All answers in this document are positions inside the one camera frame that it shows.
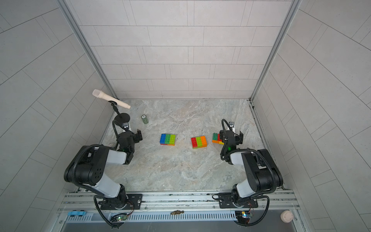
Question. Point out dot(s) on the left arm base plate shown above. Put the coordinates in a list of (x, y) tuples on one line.
[(129, 202)]

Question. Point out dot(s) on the dark blue lego brick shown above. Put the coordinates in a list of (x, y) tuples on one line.
[(163, 139)]

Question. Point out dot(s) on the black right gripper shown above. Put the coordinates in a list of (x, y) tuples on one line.
[(223, 135)]

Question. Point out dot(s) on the blue clip on rail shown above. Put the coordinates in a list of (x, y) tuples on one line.
[(77, 213)]

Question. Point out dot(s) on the lime lego brick long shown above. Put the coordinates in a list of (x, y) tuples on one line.
[(199, 142), (172, 139)]

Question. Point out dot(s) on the metal corner profile left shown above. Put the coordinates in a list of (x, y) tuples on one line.
[(83, 42)]

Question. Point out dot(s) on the pink round knob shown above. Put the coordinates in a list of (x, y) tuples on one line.
[(287, 216)]

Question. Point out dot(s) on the aluminium rail frame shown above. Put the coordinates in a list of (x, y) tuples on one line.
[(201, 213)]

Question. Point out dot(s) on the right circuit board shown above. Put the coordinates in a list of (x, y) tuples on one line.
[(243, 217)]

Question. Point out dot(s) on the metal corner profile right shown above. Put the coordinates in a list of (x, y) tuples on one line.
[(283, 31)]

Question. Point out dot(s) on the dark green lego brick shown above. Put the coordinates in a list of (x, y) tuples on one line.
[(214, 136)]

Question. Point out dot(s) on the black microphone stand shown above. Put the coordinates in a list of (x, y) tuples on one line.
[(121, 119)]

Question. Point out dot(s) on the metal corner profile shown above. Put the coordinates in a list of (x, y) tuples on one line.
[(283, 31), (83, 42)]

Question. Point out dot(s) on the left circuit board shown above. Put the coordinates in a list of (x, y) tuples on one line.
[(121, 217)]

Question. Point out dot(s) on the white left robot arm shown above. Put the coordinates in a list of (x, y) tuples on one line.
[(87, 169)]

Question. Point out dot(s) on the bright green lego brick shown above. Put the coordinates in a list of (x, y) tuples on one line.
[(168, 139)]

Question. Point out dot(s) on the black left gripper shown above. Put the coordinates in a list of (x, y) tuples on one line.
[(135, 137)]

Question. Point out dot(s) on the beige microphone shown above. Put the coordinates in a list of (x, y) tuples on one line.
[(101, 95)]

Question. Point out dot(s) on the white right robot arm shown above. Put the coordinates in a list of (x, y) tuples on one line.
[(262, 174)]

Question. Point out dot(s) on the brass fitting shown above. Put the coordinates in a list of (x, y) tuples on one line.
[(177, 212)]

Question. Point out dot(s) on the green battery cell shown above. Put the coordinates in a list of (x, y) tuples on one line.
[(145, 119)]

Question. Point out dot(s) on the circuit board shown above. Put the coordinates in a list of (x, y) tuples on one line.
[(121, 217), (243, 217)]

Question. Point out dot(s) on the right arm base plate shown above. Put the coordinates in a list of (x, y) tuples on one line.
[(229, 200)]

